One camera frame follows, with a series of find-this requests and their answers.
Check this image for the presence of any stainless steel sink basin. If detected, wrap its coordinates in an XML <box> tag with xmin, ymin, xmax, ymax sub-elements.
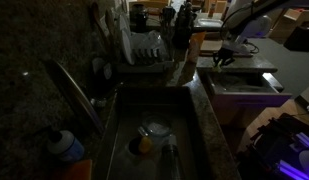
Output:
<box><xmin>93</xmin><ymin>87</ymin><xmax>211</xmax><ymax>180</ymax></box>

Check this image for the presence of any yellow green sponge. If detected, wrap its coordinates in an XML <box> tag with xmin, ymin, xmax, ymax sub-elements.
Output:
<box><xmin>214</xmin><ymin>66</ymin><xmax>222</xmax><ymax>73</ymax></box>

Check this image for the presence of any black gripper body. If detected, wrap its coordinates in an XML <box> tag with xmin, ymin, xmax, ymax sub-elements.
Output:
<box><xmin>213</xmin><ymin>48</ymin><xmax>235</xmax><ymax>67</ymax></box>

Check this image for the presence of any yellow item in sink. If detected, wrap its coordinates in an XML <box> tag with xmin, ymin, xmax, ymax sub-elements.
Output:
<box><xmin>138</xmin><ymin>137</ymin><xmax>152</xmax><ymax>154</ymax></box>

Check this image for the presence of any dark bottle in sink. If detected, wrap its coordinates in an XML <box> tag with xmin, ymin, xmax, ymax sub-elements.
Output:
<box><xmin>161</xmin><ymin>135</ymin><xmax>182</xmax><ymax>180</ymax></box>

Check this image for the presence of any blue white soap bottle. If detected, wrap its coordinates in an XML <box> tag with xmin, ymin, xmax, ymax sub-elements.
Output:
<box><xmin>47</xmin><ymin>130</ymin><xmax>85</xmax><ymax>163</ymax></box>

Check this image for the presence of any black knife block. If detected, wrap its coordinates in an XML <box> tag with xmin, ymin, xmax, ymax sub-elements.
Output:
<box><xmin>172</xmin><ymin>0</ymin><xmax>197</xmax><ymax>49</ymax></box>

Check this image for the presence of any glass bowl in sink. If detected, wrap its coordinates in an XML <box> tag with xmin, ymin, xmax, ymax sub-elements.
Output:
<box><xmin>138</xmin><ymin>115</ymin><xmax>172</xmax><ymax>137</ymax></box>

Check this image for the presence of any white dish rack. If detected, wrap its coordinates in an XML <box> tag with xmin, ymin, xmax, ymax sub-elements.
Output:
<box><xmin>116</xmin><ymin>29</ymin><xmax>174</xmax><ymax>73</ymax></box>

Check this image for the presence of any large white plate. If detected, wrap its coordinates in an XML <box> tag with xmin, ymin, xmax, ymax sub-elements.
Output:
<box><xmin>121</xmin><ymin>29</ymin><xmax>135</xmax><ymax>65</ymax></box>

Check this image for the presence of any orange sponge by sink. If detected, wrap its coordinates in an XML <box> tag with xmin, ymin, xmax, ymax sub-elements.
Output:
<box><xmin>49</xmin><ymin>159</ymin><xmax>92</xmax><ymax>180</ymax></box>

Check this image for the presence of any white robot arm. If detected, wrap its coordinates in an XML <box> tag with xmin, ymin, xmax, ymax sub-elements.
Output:
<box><xmin>213</xmin><ymin>0</ymin><xmax>309</xmax><ymax>67</ymax></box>

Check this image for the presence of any curved chrome faucet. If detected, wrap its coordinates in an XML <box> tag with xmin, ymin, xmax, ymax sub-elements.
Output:
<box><xmin>43</xmin><ymin>60</ymin><xmax>105</xmax><ymax>136</ymax></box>

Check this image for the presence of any open white drawer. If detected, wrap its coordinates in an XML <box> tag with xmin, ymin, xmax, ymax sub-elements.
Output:
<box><xmin>204</xmin><ymin>72</ymin><xmax>291</xmax><ymax>107</ymax></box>

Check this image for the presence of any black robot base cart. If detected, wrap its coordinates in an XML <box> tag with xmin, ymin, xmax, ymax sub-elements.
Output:
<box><xmin>236</xmin><ymin>113</ymin><xmax>309</xmax><ymax>180</ymax></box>

